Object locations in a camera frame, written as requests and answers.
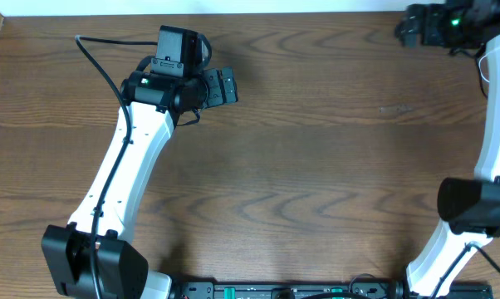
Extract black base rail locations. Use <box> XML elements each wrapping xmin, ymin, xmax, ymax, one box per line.
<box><xmin>166</xmin><ymin>282</ymin><xmax>494</xmax><ymax>299</ymax></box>

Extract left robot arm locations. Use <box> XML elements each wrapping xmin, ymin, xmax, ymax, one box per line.
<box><xmin>42</xmin><ymin>26</ymin><xmax>238</xmax><ymax>298</ymax></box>

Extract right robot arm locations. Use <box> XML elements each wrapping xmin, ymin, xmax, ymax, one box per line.
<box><xmin>385</xmin><ymin>0</ymin><xmax>500</xmax><ymax>298</ymax></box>

